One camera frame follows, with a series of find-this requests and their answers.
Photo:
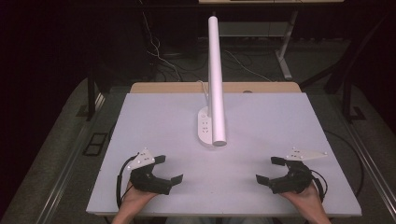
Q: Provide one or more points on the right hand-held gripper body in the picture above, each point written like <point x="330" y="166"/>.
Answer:
<point x="295" y="180"/>

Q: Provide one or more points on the black rectangular floor frame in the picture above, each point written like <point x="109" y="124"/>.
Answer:
<point x="95" y="144"/>

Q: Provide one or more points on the metal floor rail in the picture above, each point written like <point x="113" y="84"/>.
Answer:
<point x="370" y="165"/>
<point x="67" y="161"/>

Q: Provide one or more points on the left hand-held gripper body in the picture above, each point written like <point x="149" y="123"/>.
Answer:
<point x="146" y="182"/>

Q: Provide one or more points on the person's left hand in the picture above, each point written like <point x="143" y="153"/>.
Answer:
<point x="135" y="197"/>

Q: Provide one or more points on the black metal stand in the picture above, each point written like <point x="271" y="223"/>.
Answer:
<point x="91" y="96"/>
<point x="350" y="99"/>

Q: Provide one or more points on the white desk with metal legs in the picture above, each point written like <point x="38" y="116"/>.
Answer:
<point x="285" y="46"/>

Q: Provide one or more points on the white power strip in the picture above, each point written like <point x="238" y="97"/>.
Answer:
<point x="204" y="127"/>

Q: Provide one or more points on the white tube lamp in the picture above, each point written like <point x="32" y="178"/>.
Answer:
<point x="215" y="81"/>

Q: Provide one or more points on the person's right hand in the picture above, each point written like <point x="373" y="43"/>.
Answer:
<point x="306" y="199"/>

